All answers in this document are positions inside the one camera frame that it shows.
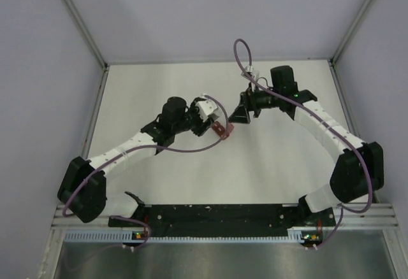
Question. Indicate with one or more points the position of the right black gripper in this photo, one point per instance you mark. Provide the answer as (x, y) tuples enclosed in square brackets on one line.
[(247, 100)]

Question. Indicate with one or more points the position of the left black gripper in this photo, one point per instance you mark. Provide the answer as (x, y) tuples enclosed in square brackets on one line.
[(201, 125)]

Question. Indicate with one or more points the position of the red weekly pill organizer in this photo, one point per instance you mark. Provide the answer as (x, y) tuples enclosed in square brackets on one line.
[(222, 131)]

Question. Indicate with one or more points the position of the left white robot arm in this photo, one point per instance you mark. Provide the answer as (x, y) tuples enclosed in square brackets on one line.
[(84, 190)]

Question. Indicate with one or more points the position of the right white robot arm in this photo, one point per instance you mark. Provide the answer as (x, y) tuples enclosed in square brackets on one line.
[(359, 166)]

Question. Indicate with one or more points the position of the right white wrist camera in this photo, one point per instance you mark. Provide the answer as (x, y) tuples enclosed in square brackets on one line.
[(250, 72)]

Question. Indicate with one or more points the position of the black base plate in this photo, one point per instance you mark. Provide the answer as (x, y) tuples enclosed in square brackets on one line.
[(228, 220)]

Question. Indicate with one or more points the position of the right aluminium frame post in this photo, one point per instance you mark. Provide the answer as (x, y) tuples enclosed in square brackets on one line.
[(352, 29)]

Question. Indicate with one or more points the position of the aluminium frame post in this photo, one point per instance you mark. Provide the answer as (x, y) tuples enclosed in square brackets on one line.
[(85, 33), (352, 29)]

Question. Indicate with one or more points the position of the grey slotted cable duct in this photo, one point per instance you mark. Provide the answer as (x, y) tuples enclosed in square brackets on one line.
[(133, 237)]

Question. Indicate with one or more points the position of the left aluminium frame post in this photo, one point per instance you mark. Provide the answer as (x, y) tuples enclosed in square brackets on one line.
[(85, 33)]

